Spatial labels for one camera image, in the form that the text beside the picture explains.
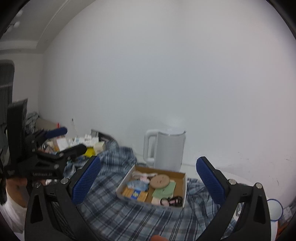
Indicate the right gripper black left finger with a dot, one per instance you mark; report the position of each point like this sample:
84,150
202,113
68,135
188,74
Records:
52,212

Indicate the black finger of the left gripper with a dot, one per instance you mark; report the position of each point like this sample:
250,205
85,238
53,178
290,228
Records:
67,154
40,136

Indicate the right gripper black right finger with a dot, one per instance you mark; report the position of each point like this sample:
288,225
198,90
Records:
253,222

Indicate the blue tissue pack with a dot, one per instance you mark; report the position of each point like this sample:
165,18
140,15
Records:
138,185

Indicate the green snap pouch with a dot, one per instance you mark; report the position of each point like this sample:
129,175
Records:
166,192

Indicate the person's right hand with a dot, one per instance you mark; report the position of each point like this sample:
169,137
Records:
13,188

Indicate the pile of small boxes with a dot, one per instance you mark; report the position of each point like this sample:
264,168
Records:
93,144

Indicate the white blue rimmed bowl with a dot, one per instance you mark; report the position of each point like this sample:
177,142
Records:
275,209

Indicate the blue plaid shirt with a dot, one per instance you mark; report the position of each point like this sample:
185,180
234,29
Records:
111,218

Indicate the yellow blue cigarette pack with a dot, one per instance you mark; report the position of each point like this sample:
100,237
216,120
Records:
134,194

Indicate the cardboard tray box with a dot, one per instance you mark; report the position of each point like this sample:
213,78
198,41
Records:
177,202

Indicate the white electric kettle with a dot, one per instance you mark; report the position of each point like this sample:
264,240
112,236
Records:
168,149

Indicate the black camera box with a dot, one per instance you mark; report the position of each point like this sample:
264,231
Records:
16,121

